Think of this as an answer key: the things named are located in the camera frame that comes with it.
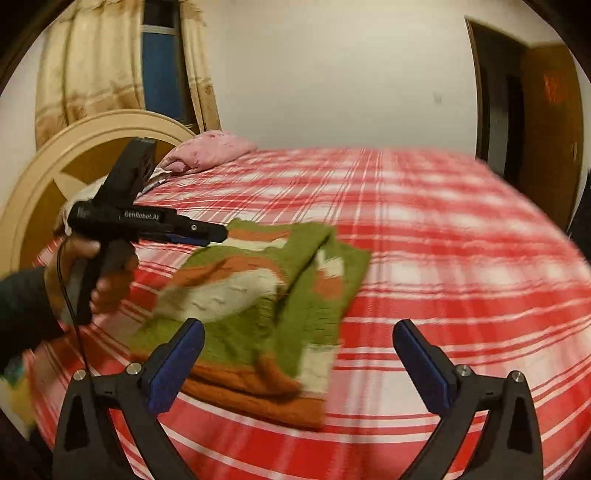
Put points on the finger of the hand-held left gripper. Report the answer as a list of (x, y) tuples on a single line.
[(205, 233)]

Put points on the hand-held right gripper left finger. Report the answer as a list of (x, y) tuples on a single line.
[(178, 364)]

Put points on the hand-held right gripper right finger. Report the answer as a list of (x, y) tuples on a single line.
[(422, 360)]

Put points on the green knitted sweater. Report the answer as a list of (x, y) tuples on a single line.
[(286, 295)]

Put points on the person's left forearm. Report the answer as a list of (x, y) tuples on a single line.
[(27, 309)]

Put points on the person's left hand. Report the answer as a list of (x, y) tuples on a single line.
[(111, 286)]

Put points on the pink pillow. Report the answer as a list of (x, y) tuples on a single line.
[(207, 150)]

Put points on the cream wooden headboard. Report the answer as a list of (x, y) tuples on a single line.
[(51, 157)]

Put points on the red plaid bed sheet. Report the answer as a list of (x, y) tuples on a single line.
[(438, 254)]

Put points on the beige patterned curtain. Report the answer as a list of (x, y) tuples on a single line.
[(87, 69), (198, 69)]

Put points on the blue window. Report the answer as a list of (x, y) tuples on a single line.
[(159, 69)]

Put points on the colourful cloth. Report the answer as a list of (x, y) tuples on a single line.
[(16, 392)]

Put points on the brown wooden door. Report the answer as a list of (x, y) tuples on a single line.
[(549, 152)]

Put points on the red knot door decoration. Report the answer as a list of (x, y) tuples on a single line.
[(553, 92)]

